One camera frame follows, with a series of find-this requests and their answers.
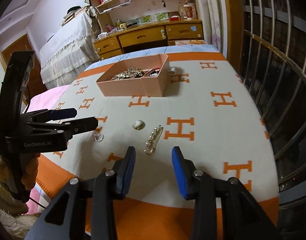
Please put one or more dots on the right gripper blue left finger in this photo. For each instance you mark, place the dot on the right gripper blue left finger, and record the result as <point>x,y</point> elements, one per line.
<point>123,174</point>

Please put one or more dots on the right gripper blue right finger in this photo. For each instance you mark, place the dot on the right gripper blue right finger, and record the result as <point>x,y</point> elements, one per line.
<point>183,169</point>

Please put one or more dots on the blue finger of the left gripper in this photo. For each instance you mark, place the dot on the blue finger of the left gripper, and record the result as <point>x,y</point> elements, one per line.
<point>66,129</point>
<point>46,115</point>

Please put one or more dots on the pearl gold hair pin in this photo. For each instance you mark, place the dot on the pearl gold hair pin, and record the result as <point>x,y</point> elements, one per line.
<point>150,145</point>

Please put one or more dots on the round pearl brooch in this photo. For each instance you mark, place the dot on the round pearl brooch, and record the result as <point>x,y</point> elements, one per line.
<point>139,124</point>

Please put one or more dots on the gold leaf hair comb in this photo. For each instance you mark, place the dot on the gold leaf hair comb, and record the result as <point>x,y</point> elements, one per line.
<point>130,73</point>

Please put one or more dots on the pink jewelry box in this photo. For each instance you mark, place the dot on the pink jewelry box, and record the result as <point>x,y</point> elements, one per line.
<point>152,84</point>

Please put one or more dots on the left hand orange glove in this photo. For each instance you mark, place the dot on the left hand orange glove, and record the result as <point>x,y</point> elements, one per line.
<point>29,174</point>

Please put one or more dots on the brown wooden door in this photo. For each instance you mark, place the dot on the brown wooden door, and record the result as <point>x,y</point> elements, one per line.
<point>20,51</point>

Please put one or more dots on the orange white H blanket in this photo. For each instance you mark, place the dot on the orange white H blanket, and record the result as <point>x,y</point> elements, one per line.
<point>206,111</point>

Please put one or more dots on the piano under white cloth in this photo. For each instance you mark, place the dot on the piano under white cloth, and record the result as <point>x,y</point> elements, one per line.
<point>71,50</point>

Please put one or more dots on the light blue bed sheet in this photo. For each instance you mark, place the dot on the light blue bed sheet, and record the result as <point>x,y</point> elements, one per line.
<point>187,48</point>

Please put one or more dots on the wooden desk with drawers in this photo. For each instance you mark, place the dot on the wooden desk with drawers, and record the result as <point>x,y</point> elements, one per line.
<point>147,36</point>

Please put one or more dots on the book stack near desk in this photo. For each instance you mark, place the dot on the book stack near desk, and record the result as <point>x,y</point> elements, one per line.
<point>189,42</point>

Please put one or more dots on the metal window grille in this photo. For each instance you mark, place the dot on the metal window grille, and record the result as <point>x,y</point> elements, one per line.
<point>274,72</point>

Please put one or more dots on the floral gift box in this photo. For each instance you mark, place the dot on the floral gift box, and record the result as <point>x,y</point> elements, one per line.
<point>187,11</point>

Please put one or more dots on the white curtain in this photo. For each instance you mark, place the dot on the white curtain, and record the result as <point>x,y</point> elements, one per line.
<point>213,14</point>

